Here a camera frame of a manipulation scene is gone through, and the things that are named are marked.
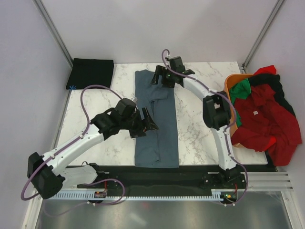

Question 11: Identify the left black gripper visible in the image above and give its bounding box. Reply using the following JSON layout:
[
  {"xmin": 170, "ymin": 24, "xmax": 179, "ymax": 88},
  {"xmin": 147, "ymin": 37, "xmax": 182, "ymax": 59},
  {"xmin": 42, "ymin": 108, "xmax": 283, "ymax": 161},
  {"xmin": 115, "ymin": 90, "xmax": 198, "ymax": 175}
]
[{"xmin": 121, "ymin": 107, "xmax": 158, "ymax": 138}]

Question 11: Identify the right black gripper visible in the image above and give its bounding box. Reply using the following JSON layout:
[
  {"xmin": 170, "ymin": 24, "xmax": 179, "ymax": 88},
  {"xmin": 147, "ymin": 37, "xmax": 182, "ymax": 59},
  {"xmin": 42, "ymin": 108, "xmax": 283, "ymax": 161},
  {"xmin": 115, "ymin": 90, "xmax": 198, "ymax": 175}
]
[{"xmin": 151, "ymin": 64, "xmax": 176, "ymax": 88}]

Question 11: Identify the blue-grey t shirt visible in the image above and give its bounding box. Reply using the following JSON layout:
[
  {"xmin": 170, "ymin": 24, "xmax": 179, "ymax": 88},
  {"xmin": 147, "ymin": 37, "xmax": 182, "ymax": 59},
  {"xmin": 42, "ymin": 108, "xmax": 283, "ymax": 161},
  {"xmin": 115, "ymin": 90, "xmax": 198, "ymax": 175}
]
[{"xmin": 134, "ymin": 69, "xmax": 179, "ymax": 169}]

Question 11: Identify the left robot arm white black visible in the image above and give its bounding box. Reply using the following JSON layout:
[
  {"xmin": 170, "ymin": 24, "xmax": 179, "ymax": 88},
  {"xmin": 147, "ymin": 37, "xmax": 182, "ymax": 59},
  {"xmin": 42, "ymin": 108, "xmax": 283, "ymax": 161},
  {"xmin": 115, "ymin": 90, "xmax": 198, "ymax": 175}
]
[{"xmin": 27, "ymin": 98, "xmax": 159, "ymax": 199}]

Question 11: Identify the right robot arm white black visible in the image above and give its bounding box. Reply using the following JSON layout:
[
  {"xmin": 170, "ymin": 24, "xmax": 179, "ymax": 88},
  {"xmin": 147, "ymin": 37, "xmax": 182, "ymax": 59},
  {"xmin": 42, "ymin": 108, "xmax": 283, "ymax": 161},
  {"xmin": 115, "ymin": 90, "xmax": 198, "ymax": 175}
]
[{"xmin": 152, "ymin": 56, "xmax": 248, "ymax": 188}]

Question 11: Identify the orange plastic basket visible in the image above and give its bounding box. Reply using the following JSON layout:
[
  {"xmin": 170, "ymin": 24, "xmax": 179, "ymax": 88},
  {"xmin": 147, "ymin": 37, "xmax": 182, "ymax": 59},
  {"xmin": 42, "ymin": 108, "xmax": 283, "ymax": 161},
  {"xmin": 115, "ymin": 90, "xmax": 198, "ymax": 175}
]
[{"xmin": 224, "ymin": 74, "xmax": 253, "ymax": 137}]

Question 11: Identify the folded black t shirt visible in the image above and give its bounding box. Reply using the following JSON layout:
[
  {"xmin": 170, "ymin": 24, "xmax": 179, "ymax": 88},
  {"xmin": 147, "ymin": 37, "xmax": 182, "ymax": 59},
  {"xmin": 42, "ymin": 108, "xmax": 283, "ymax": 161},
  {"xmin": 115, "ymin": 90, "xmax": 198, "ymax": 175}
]
[{"xmin": 66, "ymin": 58, "xmax": 114, "ymax": 90}]

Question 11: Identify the green t shirt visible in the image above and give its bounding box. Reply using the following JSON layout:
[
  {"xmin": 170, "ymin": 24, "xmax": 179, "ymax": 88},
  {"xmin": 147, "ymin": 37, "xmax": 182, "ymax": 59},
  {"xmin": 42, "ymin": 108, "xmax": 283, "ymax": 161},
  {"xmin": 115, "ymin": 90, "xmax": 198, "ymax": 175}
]
[{"xmin": 229, "ymin": 78, "xmax": 252, "ymax": 127}]

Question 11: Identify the black t shirt in basket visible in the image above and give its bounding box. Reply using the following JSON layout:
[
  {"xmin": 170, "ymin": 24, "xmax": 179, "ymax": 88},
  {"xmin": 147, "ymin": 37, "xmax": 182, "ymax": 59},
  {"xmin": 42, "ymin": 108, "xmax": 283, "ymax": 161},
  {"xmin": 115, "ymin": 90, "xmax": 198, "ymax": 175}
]
[{"xmin": 248, "ymin": 73, "xmax": 296, "ymax": 117}]

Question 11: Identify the red t shirt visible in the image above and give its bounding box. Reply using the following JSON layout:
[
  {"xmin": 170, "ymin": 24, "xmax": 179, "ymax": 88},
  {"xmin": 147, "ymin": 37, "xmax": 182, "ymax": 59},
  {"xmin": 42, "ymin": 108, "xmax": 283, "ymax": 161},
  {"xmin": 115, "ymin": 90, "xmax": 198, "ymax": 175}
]
[{"xmin": 231, "ymin": 65, "xmax": 302, "ymax": 166}]

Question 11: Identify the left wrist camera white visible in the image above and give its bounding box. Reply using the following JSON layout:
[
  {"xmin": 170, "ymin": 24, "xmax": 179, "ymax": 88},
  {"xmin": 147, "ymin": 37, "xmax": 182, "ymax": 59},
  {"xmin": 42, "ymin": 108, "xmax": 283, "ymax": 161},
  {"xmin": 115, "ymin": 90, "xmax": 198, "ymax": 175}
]
[{"xmin": 132, "ymin": 97, "xmax": 138, "ymax": 104}]

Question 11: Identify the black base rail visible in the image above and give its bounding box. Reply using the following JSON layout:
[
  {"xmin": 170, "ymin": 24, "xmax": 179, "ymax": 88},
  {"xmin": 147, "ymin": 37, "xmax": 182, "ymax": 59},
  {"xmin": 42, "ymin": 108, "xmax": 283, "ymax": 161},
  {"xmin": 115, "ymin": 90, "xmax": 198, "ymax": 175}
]
[{"xmin": 64, "ymin": 164, "xmax": 277, "ymax": 198}]

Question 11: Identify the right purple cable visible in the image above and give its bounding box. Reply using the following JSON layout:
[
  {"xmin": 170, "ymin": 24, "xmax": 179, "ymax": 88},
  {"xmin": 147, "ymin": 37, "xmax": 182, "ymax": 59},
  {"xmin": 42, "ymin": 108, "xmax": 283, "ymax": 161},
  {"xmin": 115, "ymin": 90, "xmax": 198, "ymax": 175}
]
[{"xmin": 161, "ymin": 49, "xmax": 250, "ymax": 207}]

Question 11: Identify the purple cable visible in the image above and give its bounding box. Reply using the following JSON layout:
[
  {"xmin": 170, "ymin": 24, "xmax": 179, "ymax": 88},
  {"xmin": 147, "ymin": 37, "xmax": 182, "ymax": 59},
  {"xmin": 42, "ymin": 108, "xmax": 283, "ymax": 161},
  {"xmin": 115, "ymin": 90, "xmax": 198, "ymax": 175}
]
[
  {"xmin": 20, "ymin": 84, "xmax": 126, "ymax": 217},
  {"xmin": 161, "ymin": 49, "xmax": 250, "ymax": 207}
]

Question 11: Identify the white slotted cable duct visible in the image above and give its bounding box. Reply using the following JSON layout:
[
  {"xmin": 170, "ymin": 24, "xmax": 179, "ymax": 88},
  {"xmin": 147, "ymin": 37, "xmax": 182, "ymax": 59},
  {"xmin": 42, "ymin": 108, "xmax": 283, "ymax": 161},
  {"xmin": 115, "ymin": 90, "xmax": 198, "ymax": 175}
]
[{"xmin": 50, "ymin": 189, "xmax": 238, "ymax": 201}]

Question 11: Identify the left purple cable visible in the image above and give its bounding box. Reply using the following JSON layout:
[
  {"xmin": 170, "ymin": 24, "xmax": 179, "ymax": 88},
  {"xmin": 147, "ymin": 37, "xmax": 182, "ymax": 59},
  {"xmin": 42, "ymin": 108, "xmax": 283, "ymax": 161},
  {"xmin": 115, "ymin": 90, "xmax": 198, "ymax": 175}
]
[{"xmin": 20, "ymin": 84, "xmax": 126, "ymax": 217}]

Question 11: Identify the left aluminium frame post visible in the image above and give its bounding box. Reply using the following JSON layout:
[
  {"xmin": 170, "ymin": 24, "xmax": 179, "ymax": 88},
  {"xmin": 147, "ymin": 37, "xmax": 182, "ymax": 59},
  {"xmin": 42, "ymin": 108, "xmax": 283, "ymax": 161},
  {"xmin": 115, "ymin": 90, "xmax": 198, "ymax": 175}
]
[{"xmin": 33, "ymin": 0, "xmax": 73, "ymax": 67}]

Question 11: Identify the aluminium frame post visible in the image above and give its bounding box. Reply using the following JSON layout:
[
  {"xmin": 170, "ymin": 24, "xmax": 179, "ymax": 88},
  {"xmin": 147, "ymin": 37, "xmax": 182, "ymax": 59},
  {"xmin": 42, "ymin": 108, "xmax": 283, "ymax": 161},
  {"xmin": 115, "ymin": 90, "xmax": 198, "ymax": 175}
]
[
  {"xmin": 33, "ymin": 0, "xmax": 73, "ymax": 67},
  {"xmin": 239, "ymin": 0, "xmax": 285, "ymax": 73}
]

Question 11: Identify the aluminium frame extrusion base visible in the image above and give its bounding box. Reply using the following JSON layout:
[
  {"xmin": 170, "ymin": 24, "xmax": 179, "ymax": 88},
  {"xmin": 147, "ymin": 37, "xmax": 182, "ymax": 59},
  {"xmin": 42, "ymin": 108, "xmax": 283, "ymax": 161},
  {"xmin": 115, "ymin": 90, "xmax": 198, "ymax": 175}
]
[{"xmin": 247, "ymin": 172, "xmax": 293, "ymax": 191}]

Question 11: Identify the right aluminium frame post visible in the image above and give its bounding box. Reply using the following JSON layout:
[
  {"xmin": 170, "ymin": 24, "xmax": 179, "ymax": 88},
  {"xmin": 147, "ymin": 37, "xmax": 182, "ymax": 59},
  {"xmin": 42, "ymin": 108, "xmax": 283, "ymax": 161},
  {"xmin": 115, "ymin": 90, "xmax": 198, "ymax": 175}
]
[{"xmin": 239, "ymin": 0, "xmax": 285, "ymax": 73}]

